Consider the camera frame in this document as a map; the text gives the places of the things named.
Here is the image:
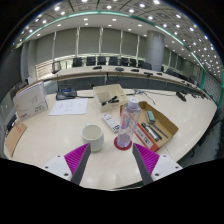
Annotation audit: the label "beige open cardboard organizer box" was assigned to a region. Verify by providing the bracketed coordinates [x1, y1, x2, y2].
[92, 83, 129, 113]

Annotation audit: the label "long curved conference desk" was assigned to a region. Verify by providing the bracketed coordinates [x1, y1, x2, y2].
[43, 64, 209, 99]

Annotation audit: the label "white printed paper sheet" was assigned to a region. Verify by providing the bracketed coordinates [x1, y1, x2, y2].
[48, 97, 89, 117]

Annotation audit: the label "row of black office chairs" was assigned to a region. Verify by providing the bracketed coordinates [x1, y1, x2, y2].
[51, 55, 188, 79]

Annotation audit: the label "black desk phone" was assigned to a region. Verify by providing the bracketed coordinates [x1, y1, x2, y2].
[55, 85, 78, 101]

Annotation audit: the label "white printed paper carton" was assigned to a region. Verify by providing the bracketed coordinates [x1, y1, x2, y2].
[12, 80, 49, 122]

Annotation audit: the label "red-sided open cardboard box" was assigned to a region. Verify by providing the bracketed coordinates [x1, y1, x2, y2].
[119, 100, 180, 153]

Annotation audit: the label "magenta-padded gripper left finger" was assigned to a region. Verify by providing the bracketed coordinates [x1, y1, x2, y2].
[40, 142, 92, 185]

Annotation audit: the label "silver black marker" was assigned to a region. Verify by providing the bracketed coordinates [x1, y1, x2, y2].
[140, 122, 162, 142]

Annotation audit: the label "white remote control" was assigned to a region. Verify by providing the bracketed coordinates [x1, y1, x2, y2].
[101, 113, 121, 134]

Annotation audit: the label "flat round red coaster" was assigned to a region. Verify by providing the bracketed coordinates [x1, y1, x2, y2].
[113, 135, 133, 151]

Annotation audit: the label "clear plastic water bottle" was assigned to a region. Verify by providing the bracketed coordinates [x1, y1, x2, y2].
[116, 96, 143, 149]

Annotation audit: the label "recessed ceiling lights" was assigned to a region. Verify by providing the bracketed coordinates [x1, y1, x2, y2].
[16, 0, 224, 78]

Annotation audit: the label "brown kraft paper envelope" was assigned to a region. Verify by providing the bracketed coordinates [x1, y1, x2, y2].
[3, 120, 28, 158]

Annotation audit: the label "teal whiteboard eraser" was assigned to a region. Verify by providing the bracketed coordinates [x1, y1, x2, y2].
[145, 110, 157, 125]

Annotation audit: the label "black table microphone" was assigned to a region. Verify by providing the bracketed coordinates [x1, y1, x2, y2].
[175, 91, 187, 102]

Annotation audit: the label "black pen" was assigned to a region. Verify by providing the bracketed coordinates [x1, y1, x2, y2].
[149, 123, 169, 139]

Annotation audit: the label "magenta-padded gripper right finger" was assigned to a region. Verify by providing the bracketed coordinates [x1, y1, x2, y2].
[132, 142, 184, 185]

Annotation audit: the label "thin grey cable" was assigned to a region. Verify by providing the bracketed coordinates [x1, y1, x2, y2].
[132, 88, 157, 106]

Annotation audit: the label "white ceramic mug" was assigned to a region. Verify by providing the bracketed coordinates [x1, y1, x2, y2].
[81, 123, 105, 153]

